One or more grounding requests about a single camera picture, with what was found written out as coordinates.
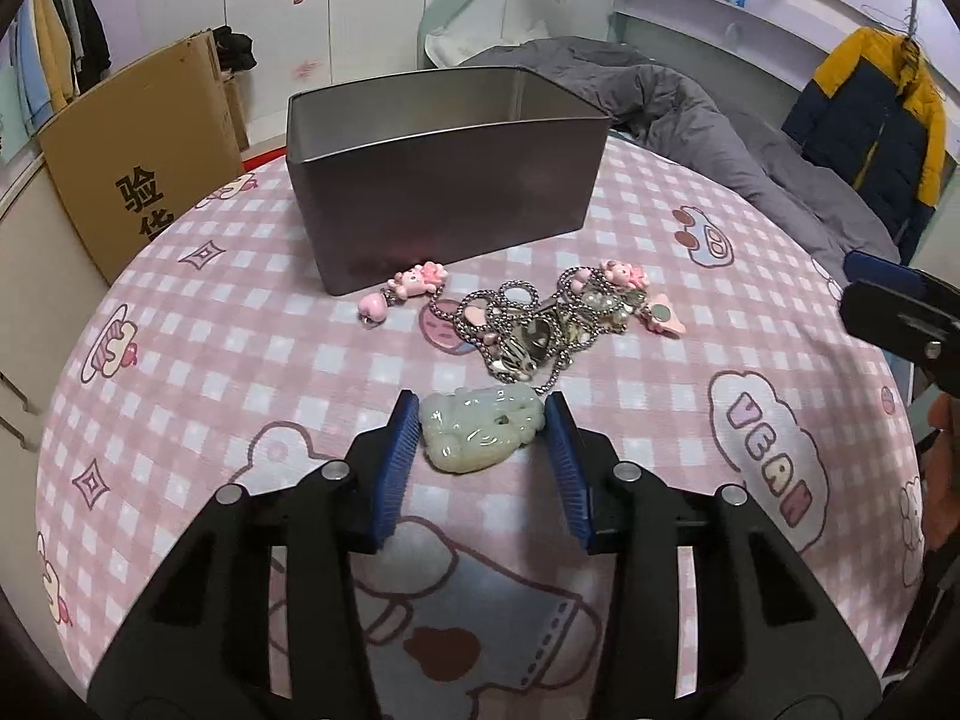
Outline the brown cardboard box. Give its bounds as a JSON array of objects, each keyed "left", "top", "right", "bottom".
[{"left": 37, "top": 28, "right": 253, "bottom": 287}]

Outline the yellow hanging garment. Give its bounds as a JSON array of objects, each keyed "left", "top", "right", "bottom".
[{"left": 33, "top": 0, "right": 77, "bottom": 112}]

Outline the pale green jade pendant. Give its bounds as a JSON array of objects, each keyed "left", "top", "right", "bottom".
[{"left": 418, "top": 382, "right": 545, "bottom": 476}]

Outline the white cabinet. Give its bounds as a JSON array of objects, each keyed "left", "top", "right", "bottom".
[{"left": 0, "top": 156, "right": 115, "bottom": 454}]

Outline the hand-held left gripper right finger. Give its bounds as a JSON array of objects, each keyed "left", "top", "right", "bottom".
[{"left": 544, "top": 392, "right": 883, "bottom": 700}]

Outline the black hanging garment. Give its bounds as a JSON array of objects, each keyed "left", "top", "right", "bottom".
[{"left": 58, "top": 0, "right": 113, "bottom": 96}]

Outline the grey duvet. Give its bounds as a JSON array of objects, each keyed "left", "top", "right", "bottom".
[{"left": 458, "top": 37, "right": 902, "bottom": 280}]

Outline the white wall shelf unit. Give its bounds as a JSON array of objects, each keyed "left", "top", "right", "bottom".
[{"left": 610, "top": 0, "right": 960, "bottom": 167}]

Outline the pink checkered cartoon tablecloth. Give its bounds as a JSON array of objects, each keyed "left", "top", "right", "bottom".
[{"left": 34, "top": 131, "right": 928, "bottom": 700}]

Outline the white pillow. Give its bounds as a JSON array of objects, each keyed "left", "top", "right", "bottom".
[{"left": 425, "top": 18, "right": 557, "bottom": 69}]

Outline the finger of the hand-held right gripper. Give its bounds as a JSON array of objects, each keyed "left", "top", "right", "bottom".
[{"left": 838, "top": 250, "right": 960, "bottom": 391}]

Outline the black cloth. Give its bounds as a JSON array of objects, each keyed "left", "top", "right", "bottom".
[{"left": 211, "top": 24, "right": 258, "bottom": 77}]

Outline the person's right hand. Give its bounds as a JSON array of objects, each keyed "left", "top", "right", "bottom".
[{"left": 925, "top": 394, "right": 960, "bottom": 550}]

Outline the light blue hanging garment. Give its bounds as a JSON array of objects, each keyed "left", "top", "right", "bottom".
[{"left": 10, "top": 0, "right": 55, "bottom": 137}]

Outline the pink charm bracelet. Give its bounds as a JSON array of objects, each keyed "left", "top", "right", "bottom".
[{"left": 568, "top": 258, "right": 688, "bottom": 339}]

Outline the grey metal tin box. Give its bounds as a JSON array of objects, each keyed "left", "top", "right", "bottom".
[{"left": 286, "top": 66, "right": 609, "bottom": 296}]

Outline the pink bunny heart charm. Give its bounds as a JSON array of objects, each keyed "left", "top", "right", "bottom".
[{"left": 358, "top": 261, "right": 449, "bottom": 332}]

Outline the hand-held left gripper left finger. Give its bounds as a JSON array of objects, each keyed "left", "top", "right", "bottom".
[{"left": 86, "top": 390, "right": 421, "bottom": 700}]

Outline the yellow and navy jacket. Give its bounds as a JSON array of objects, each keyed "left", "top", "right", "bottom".
[{"left": 781, "top": 25, "right": 948, "bottom": 265}]

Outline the silver ball chain necklace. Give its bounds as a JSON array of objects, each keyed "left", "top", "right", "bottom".
[{"left": 429, "top": 279, "right": 601, "bottom": 392}]

